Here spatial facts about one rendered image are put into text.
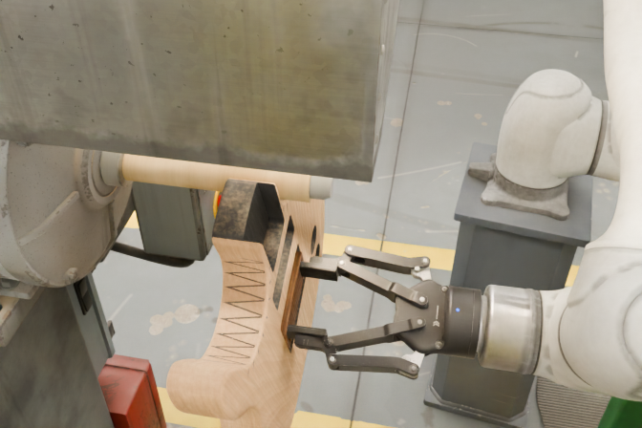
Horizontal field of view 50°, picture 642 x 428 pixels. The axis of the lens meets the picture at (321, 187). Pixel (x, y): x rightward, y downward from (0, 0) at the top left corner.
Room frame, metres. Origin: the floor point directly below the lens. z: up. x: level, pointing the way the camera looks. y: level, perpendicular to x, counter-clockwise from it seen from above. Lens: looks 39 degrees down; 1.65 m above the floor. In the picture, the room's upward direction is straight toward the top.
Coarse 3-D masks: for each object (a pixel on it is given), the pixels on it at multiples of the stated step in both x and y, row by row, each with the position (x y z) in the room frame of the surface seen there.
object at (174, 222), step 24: (144, 192) 0.73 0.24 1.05; (168, 192) 0.73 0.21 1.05; (192, 192) 0.72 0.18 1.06; (216, 192) 0.79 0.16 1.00; (144, 216) 0.73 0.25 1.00; (168, 216) 0.73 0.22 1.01; (192, 216) 0.72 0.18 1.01; (144, 240) 0.74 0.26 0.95; (168, 240) 0.73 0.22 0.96; (192, 240) 0.72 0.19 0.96; (168, 264) 0.76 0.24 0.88
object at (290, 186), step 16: (128, 160) 0.52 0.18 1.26; (144, 160) 0.52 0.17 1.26; (160, 160) 0.51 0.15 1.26; (176, 160) 0.51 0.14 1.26; (128, 176) 0.51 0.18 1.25; (144, 176) 0.51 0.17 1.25; (160, 176) 0.51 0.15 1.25; (176, 176) 0.50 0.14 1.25; (192, 176) 0.50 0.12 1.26; (208, 176) 0.50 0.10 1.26; (224, 176) 0.50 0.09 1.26; (240, 176) 0.50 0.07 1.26; (256, 176) 0.49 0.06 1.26; (272, 176) 0.49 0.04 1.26; (288, 176) 0.49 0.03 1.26; (304, 176) 0.49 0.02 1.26; (288, 192) 0.48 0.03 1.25; (304, 192) 0.48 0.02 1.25
